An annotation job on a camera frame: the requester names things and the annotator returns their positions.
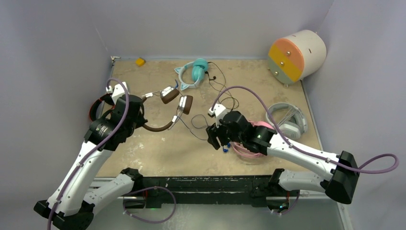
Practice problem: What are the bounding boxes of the red black headphones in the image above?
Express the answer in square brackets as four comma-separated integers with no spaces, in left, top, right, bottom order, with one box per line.
[89,93,114,122]

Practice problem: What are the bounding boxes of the brown silver headphones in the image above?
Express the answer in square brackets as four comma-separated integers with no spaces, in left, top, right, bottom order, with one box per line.
[141,86,194,132]

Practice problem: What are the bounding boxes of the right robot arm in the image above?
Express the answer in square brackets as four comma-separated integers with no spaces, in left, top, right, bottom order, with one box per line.
[206,109,360,204]

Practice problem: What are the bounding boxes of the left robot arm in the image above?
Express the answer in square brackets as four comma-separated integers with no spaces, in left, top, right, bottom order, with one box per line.
[34,95,147,230]

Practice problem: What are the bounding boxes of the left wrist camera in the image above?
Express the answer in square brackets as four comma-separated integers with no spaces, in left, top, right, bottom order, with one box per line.
[105,81,130,105]

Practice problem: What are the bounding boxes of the pink headphones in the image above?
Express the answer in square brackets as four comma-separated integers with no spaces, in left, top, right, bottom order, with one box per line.
[230,121,273,158]

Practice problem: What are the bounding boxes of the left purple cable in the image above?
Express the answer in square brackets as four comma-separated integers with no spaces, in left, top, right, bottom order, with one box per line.
[46,78,177,230]

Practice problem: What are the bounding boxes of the teal cat ear headphones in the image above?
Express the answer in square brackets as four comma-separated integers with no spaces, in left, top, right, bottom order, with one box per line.
[174,58,226,94]

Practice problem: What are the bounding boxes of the round pastel drawer cabinet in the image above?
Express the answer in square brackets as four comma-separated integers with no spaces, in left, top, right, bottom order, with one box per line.
[268,30,327,85]

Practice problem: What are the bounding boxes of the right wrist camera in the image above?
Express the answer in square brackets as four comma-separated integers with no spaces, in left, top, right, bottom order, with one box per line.
[208,103,230,127]

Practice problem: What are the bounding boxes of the small yellow block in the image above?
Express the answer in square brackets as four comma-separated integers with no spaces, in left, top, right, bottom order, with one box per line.
[135,57,146,67]

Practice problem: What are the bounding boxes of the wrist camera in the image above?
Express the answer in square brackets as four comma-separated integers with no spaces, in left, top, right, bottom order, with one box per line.
[105,81,130,105]
[208,103,230,127]

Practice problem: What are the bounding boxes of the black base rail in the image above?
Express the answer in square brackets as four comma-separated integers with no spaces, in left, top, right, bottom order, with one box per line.
[111,170,302,210]

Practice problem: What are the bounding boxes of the aluminium frame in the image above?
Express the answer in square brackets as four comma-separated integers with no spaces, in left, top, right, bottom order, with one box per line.
[57,57,353,230]

